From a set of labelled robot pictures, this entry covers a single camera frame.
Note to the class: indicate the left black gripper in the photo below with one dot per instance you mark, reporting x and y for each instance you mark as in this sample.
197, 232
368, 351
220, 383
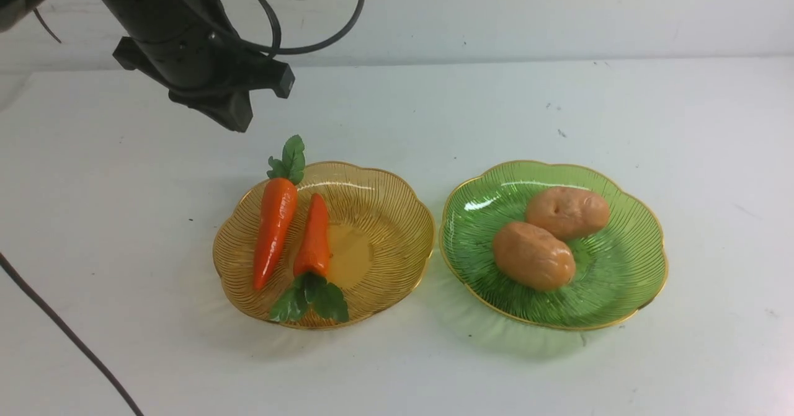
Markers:
203, 70

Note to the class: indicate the orange toy carrot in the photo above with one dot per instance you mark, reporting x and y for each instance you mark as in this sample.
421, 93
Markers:
311, 288
278, 207

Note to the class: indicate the brown toy potato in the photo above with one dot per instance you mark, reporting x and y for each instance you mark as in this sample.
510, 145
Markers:
533, 257
568, 213

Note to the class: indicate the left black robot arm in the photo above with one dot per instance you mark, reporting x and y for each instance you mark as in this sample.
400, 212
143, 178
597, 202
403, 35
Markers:
213, 14

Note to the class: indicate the amber ribbed plastic plate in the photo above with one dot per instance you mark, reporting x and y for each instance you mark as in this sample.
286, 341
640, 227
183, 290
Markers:
380, 237

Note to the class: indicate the green ribbed plastic plate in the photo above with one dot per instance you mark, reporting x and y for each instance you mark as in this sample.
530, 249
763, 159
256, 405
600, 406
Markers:
621, 269

